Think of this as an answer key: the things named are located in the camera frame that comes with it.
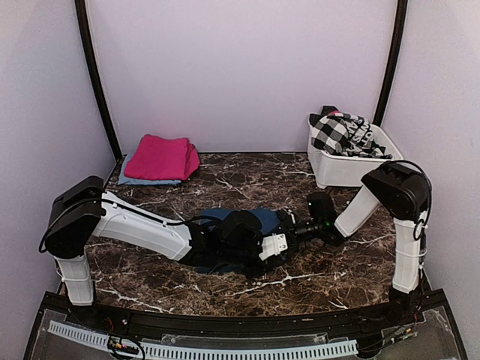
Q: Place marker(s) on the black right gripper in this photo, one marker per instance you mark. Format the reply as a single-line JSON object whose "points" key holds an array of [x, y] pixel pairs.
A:
{"points": [[289, 230]]}

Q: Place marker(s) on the white plastic laundry bin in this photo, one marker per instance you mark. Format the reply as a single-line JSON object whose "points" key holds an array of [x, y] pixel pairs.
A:
{"points": [[344, 171]]}

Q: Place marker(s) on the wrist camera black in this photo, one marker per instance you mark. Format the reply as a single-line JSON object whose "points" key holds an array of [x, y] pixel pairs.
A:
{"points": [[321, 207], [240, 227]]}

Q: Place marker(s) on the black shirt white lettering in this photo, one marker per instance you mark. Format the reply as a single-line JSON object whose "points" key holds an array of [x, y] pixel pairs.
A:
{"points": [[360, 137]]}

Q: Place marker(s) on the black white checkered shirt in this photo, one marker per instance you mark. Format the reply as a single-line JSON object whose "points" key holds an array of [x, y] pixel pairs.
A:
{"points": [[326, 132]]}

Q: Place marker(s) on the pink trousers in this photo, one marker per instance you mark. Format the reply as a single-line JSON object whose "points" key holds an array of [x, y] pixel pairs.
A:
{"points": [[158, 159]]}

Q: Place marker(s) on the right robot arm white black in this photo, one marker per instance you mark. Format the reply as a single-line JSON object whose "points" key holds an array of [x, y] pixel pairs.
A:
{"points": [[399, 186]]}

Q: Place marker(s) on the black curved front rail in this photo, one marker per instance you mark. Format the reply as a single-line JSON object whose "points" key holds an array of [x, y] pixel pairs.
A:
{"points": [[146, 324]]}

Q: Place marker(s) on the dark blue garment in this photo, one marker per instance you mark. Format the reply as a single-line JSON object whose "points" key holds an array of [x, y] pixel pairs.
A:
{"points": [[270, 225]]}

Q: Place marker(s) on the black corner post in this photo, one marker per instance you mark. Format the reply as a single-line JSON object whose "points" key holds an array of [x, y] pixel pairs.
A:
{"points": [[392, 61], [95, 77]]}

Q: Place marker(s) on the left black corner post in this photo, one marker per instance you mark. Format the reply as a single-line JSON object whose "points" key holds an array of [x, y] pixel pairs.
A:
{"points": [[95, 77]]}

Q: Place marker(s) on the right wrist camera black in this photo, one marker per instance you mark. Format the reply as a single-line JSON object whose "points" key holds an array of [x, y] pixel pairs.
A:
{"points": [[321, 207]]}

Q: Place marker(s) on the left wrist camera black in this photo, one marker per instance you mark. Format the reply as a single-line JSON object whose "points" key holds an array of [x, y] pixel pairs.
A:
{"points": [[240, 227]]}

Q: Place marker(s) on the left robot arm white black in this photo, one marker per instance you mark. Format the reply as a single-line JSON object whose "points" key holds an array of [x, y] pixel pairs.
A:
{"points": [[87, 210]]}

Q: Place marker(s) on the right black corner post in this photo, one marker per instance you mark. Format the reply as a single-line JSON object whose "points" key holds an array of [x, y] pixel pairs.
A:
{"points": [[392, 61]]}

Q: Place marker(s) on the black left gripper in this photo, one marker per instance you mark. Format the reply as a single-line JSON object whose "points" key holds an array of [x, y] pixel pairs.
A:
{"points": [[271, 259]]}

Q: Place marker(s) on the white slotted cable duct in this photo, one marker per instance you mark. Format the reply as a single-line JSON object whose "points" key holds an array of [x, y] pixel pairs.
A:
{"points": [[173, 346]]}

